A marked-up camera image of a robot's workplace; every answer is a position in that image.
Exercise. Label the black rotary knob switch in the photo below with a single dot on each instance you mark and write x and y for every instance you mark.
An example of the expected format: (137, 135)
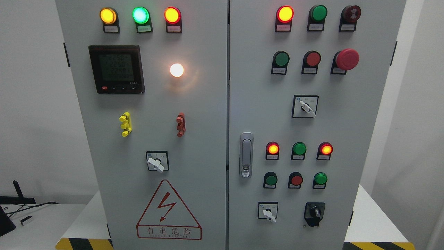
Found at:
(313, 213)

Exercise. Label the red terminal connector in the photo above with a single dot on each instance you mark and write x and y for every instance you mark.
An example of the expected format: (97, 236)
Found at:
(181, 126)

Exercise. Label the red lit indicator middle left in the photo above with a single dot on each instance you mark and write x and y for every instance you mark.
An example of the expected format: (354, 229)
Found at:
(272, 151)

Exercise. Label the red lit indicator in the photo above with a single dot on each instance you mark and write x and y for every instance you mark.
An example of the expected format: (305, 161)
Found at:
(284, 17)
(272, 151)
(324, 151)

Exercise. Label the white lit indicator lamp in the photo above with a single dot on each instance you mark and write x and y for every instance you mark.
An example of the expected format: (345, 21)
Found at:
(177, 70)

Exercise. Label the green push button lower left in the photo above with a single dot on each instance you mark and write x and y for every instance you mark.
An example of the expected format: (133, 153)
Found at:
(270, 180)

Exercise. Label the green push button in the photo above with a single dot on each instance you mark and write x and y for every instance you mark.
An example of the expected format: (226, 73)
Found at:
(320, 180)
(280, 63)
(270, 180)

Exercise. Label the green indicator middle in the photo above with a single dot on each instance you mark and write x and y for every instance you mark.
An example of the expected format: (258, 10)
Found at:
(298, 151)

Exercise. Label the grey left cabinet door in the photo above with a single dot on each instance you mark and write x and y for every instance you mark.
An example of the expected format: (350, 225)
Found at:
(197, 160)

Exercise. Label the grey cabinet door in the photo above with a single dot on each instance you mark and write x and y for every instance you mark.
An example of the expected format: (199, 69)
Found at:
(197, 160)
(262, 103)

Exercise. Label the green push button upper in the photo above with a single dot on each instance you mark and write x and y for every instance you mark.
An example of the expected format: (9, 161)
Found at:
(280, 63)

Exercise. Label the red push button lower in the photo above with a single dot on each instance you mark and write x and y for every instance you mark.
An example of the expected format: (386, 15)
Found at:
(295, 180)

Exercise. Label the red push button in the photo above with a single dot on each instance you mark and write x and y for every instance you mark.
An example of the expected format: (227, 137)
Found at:
(310, 62)
(295, 180)

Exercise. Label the yellow terminal connector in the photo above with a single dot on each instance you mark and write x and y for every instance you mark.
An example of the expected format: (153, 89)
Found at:
(126, 124)

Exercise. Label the grey right cabinet door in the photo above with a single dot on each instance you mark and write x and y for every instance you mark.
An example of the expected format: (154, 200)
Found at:
(262, 103)

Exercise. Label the red lit indicator middle right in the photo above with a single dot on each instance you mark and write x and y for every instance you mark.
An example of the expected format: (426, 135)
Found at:
(324, 151)

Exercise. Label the red electrical hazard warning sticker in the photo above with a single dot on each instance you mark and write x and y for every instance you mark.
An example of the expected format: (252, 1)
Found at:
(167, 217)

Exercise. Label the red push button upper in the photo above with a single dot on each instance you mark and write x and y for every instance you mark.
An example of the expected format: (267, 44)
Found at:
(310, 62)

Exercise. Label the green push button lower right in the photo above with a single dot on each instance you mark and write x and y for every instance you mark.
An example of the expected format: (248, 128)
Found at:
(320, 180)

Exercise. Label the black digital power meter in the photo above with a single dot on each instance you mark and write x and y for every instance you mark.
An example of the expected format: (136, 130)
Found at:
(117, 69)

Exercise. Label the red-orange indicator light left door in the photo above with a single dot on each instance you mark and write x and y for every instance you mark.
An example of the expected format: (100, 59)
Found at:
(173, 20)

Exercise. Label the red lit indicator top right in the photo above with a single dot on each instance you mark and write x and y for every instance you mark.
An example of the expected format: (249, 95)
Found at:
(284, 17)

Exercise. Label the green lit indicator light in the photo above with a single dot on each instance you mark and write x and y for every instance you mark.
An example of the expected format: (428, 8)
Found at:
(142, 20)

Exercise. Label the red emergency stop mushroom button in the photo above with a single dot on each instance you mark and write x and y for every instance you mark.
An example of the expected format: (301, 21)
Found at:
(344, 60)

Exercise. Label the green indicator top right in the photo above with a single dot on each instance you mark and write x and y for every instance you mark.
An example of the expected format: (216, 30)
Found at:
(316, 19)

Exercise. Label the yellow indicator light top left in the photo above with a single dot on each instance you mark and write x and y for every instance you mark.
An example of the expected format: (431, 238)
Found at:
(110, 20)

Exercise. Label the dark red buzzer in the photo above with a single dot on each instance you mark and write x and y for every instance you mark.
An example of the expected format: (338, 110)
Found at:
(349, 17)

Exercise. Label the white platform with hazard stripes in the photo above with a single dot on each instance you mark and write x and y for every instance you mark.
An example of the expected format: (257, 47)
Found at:
(370, 228)

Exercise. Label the small white black adapter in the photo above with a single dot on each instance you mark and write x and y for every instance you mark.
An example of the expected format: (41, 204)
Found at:
(26, 220)

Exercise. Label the black device with antenna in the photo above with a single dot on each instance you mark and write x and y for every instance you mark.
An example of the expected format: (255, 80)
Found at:
(20, 199)

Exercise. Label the black monitor corner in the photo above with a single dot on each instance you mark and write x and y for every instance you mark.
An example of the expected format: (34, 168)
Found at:
(6, 224)

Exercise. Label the silver door latch handle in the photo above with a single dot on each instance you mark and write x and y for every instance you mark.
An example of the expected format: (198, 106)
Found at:
(246, 154)

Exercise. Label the white selector switch left door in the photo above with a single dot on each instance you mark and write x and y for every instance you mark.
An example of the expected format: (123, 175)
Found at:
(157, 161)

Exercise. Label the white selector switch upper right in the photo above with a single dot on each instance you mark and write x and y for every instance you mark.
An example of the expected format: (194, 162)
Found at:
(305, 106)

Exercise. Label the white selector switch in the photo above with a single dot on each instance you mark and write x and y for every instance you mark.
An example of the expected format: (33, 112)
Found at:
(305, 106)
(267, 210)

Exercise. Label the white selector switch lower right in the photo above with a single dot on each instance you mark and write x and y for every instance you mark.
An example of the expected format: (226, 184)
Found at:
(267, 210)

